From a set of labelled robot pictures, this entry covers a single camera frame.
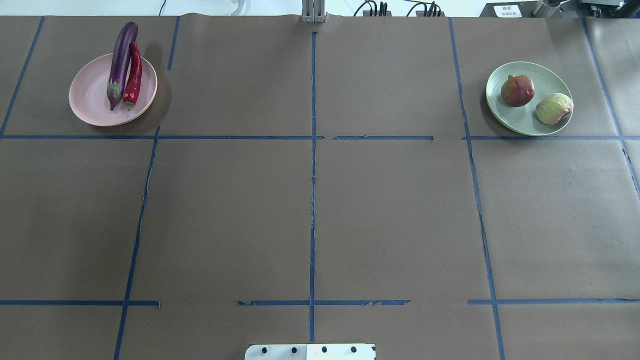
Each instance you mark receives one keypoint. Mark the red chili pepper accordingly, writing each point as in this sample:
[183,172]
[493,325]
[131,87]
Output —
[133,84]

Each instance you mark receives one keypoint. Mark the red yellow pomegranate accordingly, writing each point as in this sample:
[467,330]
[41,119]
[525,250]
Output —
[517,90]

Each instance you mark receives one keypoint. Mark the purple eggplant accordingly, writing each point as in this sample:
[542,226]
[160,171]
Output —
[120,64]

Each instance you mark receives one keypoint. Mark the yellow green peach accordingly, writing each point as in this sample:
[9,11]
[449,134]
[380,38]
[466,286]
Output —
[554,108]

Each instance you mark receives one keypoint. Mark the green plate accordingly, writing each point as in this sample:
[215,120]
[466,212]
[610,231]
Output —
[522,120]

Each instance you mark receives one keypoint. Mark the pink plate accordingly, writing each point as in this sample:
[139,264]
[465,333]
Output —
[88,100]

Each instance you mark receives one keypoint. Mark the aluminium frame post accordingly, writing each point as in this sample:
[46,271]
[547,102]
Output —
[313,11]

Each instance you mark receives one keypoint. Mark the white camera post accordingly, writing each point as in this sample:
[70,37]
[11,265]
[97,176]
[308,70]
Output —
[311,351]

